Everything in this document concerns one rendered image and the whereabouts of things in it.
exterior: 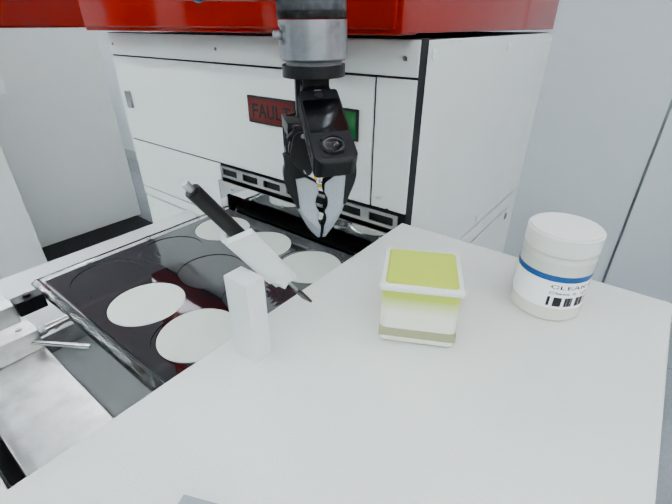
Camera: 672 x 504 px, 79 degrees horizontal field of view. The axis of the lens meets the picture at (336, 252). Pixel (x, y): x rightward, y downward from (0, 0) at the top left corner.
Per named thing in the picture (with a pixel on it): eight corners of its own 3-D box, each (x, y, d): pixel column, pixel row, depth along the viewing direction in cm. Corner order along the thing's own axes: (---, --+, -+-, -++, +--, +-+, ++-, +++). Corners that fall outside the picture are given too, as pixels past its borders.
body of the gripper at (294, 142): (336, 154, 57) (336, 59, 51) (353, 174, 49) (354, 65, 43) (282, 158, 55) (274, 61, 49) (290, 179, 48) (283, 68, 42)
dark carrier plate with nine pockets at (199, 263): (228, 211, 85) (227, 208, 85) (364, 263, 66) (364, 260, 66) (46, 284, 61) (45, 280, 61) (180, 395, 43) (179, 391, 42)
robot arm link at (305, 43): (355, 19, 41) (275, 19, 40) (355, 68, 43) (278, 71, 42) (338, 19, 47) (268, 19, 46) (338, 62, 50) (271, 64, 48)
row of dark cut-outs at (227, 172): (223, 175, 89) (221, 164, 88) (398, 229, 65) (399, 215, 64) (221, 176, 88) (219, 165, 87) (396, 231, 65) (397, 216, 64)
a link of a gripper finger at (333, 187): (335, 219, 60) (334, 158, 55) (345, 237, 55) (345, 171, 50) (314, 221, 59) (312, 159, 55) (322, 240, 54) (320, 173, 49)
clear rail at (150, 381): (41, 283, 62) (38, 276, 61) (188, 408, 42) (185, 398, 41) (31, 288, 61) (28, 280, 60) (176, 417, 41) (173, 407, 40)
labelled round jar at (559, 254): (519, 278, 50) (538, 206, 45) (584, 299, 46) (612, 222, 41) (500, 305, 45) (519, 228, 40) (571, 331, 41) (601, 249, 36)
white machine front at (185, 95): (153, 190, 116) (116, 31, 96) (404, 290, 72) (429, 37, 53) (143, 194, 114) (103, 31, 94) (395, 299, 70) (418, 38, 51)
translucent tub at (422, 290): (382, 297, 46) (386, 244, 43) (450, 305, 45) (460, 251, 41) (376, 342, 40) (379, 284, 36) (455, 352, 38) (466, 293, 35)
